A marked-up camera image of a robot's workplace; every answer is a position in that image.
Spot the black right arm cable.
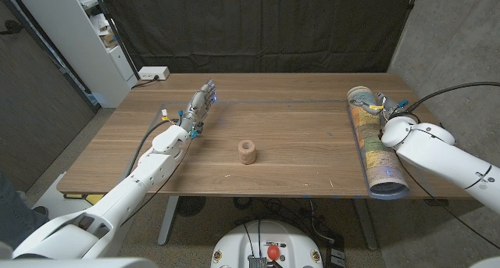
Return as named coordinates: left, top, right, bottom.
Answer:
left=405, top=81, right=500, bottom=113

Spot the black round floor object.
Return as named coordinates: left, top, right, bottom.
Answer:
left=175, top=196, right=206, bottom=217

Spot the tan tape roll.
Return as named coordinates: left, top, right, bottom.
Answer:
left=237, top=139, right=258, bottom=166

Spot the white shelf cabinet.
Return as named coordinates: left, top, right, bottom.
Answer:
left=11, top=0, right=138, bottom=109

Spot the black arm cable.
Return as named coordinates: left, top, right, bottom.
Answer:
left=128, top=120, right=179, bottom=181
left=405, top=81, right=500, bottom=113

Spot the black door handle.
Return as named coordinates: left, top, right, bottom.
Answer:
left=0, top=20, right=23, bottom=37

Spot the grey table leg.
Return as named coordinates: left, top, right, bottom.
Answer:
left=157, top=195, right=180, bottom=246
left=353, top=198, right=379, bottom=252

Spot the black floor power strip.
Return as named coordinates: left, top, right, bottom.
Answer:
left=326, top=236, right=347, bottom=268

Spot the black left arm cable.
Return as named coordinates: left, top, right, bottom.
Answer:
left=128, top=120, right=179, bottom=181

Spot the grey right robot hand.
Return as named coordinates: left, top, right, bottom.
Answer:
left=351, top=91, right=409, bottom=121

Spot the white power strip box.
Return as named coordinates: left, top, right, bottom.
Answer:
left=137, top=66, right=171, bottom=81

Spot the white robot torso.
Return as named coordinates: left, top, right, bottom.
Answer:
left=210, top=220, right=324, bottom=268

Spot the small cardboard box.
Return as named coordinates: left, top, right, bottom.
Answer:
left=99, top=31, right=120, bottom=49

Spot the black backdrop stand pole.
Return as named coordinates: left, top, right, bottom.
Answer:
left=90, top=0, right=141, bottom=80

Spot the black floor cable bundle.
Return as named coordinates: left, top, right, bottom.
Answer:
left=234, top=197, right=333, bottom=238

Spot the black backdrop curtain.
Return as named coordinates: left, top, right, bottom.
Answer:
left=95, top=0, right=421, bottom=74

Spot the printed map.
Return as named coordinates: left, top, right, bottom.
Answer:
left=346, top=85, right=410, bottom=201

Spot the person's leg in jeans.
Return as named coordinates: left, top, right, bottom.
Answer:
left=0, top=176, right=52, bottom=255

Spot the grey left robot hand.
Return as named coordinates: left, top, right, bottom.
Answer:
left=180, top=79, right=217, bottom=138

